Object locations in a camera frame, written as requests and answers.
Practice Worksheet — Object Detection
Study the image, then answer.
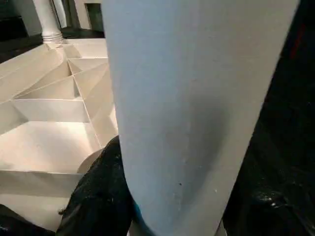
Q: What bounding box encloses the white plastic table top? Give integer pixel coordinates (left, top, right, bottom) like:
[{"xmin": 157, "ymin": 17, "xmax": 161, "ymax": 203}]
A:
[{"xmin": 0, "ymin": 38, "xmax": 121, "ymax": 233}]

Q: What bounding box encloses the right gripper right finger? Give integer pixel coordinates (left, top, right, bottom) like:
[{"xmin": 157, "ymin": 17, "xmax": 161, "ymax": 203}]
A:
[{"xmin": 221, "ymin": 145, "xmax": 315, "ymax": 236}]

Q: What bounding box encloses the black work mat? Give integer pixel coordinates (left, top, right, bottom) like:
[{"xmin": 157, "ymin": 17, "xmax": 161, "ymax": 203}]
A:
[{"xmin": 0, "ymin": 14, "xmax": 315, "ymax": 236}]

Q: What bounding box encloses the white plastic table leg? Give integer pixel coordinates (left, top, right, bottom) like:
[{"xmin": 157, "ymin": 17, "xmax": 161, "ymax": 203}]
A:
[
  {"xmin": 102, "ymin": 0, "xmax": 302, "ymax": 236},
  {"xmin": 33, "ymin": 0, "xmax": 64, "ymax": 49}
]

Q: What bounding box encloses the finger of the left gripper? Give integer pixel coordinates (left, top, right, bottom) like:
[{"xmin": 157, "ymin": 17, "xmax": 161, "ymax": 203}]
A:
[{"xmin": 0, "ymin": 203, "xmax": 57, "ymax": 236}]

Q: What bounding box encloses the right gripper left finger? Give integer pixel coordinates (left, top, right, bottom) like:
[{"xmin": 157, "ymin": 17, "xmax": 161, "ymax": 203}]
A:
[{"xmin": 55, "ymin": 135, "xmax": 148, "ymax": 236}]

